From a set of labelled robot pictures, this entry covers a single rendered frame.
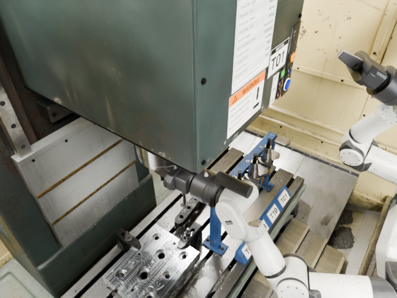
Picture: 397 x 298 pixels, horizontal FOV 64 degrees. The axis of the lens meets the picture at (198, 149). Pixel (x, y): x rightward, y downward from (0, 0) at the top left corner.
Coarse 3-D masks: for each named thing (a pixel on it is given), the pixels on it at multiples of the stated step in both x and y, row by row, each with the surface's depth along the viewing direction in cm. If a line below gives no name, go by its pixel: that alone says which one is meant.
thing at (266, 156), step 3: (264, 147) 125; (267, 147) 124; (270, 147) 124; (264, 150) 125; (267, 150) 124; (270, 150) 125; (264, 153) 126; (267, 153) 125; (270, 153) 126; (261, 156) 128; (264, 156) 126; (267, 156) 126; (270, 156) 126; (261, 159) 128; (264, 159) 127; (267, 159) 127; (270, 159) 127; (264, 162) 128; (267, 162) 127
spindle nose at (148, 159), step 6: (138, 150) 84; (144, 150) 81; (138, 156) 86; (144, 156) 83; (150, 156) 82; (156, 156) 81; (144, 162) 85; (150, 162) 83; (156, 162) 82; (162, 162) 82; (168, 162) 82; (150, 168) 85; (156, 168) 84; (162, 168) 84; (168, 168) 84; (174, 168) 85
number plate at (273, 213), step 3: (273, 207) 145; (276, 207) 146; (270, 210) 143; (273, 210) 144; (276, 210) 146; (267, 213) 142; (270, 213) 143; (273, 213) 144; (276, 213) 145; (270, 216) 142; (273, 216) 143; (276, 216) 145; (270, 219) 142; (273, 219) 143
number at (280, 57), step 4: (284, 48) 78; (280, 52) 76; (284, 52) 79; (280, 56) 78; (284, 56) 80; (276, 60) 77; (280, 60) 79; (284, 60) 81; (276, 64) 78; (280, 64) 80; (276, 68) 79
